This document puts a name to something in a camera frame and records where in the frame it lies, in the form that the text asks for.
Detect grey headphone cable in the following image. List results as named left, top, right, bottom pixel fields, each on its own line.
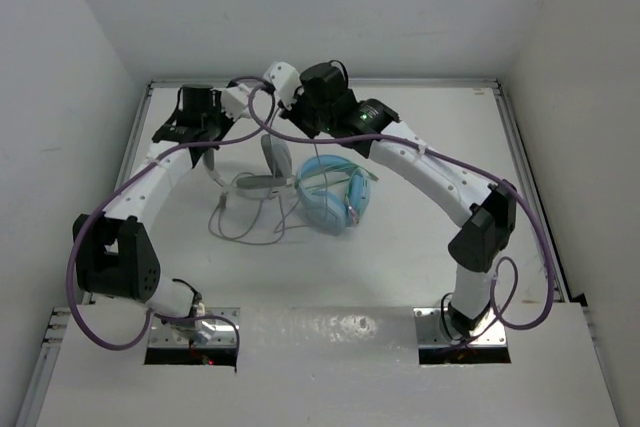
left=207, top=139, right=331, bottom=247

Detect white grey headphones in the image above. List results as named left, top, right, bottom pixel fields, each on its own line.
left=205, top=134, right=293, bottom=201

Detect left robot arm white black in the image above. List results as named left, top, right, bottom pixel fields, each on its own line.
left=75, top=85, right=227, bottom=318

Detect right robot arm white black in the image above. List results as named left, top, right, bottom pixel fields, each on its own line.
left=270, top=62, right=516, bottom=336

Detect light blue headphones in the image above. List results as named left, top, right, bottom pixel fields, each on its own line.
left=295, top=154, right=379, bottom=235

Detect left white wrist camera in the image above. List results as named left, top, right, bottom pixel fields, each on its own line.
left=220, top=85, right=250, bottom=121

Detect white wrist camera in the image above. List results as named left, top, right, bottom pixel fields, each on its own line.
left=220, top=85, right=250, bottom=121
left=263, top=61, right=302, bottom=110

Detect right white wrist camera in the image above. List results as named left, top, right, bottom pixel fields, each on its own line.
left=263, top=61, right=302, bottom=110

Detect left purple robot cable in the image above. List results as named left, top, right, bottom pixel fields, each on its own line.
left=66, top=77, right=276, bottom=373

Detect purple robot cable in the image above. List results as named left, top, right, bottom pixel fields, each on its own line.
left=249, top=84, right=556, bottom=353
left=66, top=77, right=276, bottom=373

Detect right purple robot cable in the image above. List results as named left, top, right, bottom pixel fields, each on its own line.
left=249, top=84, right=556, bottom=353

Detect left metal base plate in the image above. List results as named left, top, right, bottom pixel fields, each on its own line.
left=148, top=307, right=240, bottom=349

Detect metal base plate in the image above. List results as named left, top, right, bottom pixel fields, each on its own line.
left=148, top=307, right=240, bottom=349
left=413, top=307, right=508, bottom=350

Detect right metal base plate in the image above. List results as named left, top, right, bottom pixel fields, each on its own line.
left=413, top=307, right=508, bottom=350

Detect aluminium table frame rail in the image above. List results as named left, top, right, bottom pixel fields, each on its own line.
left=19, top=77, right=601, bottom=427

